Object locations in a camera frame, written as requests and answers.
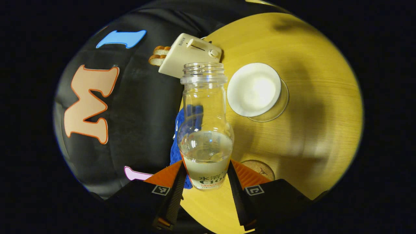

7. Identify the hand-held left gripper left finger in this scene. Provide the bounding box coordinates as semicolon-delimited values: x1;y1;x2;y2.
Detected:
104;160;187;232

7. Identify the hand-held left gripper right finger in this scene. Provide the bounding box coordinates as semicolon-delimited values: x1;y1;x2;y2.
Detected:
227;159;313;232

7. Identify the round cork coaster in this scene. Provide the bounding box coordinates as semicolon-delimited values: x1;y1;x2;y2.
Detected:
241;160;275;181

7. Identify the clear plastic water bottle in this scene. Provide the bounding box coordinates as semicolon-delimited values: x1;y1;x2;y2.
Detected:
177;62;234;191

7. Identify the cream teacup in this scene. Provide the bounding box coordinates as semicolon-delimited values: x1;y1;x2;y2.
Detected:
227;63;282;117

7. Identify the blue towel cloth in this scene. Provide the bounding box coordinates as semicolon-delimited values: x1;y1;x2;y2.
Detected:
170;105;203;189

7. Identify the black backdrop cloth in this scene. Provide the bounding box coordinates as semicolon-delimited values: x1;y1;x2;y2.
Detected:
54;0;290;200

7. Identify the cream saucer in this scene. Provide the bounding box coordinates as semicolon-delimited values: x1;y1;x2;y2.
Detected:
249;78;289;123

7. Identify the cream toaster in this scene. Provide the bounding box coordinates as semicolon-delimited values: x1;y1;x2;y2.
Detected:
158;33;223;79

